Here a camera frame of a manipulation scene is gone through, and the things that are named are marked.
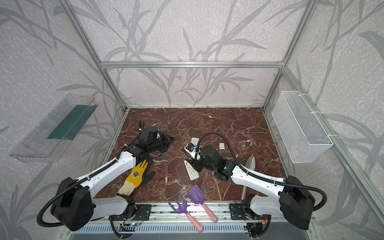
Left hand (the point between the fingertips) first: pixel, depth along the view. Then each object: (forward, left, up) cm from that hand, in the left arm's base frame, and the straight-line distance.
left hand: (179, 133), depth 81 cm
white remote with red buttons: (+6, -8, -19) cm, 21 cm away
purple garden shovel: (-27, -10, -18) cm, 34 cm away
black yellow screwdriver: (-10, -4, -3) cm, 11 cm away
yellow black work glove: (-18, +23, -18) cm, 34 cm away
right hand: (-9, -7, -3) cm, 12 cm away
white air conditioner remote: (-15, -7, -18) cm, 25 cm away
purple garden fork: (-34, -3, -19) cm, 39 cm away
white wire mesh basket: (-13, -55, +16) cm, 59 cm away
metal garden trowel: (-10, -43, -18) cm, 47 cm away
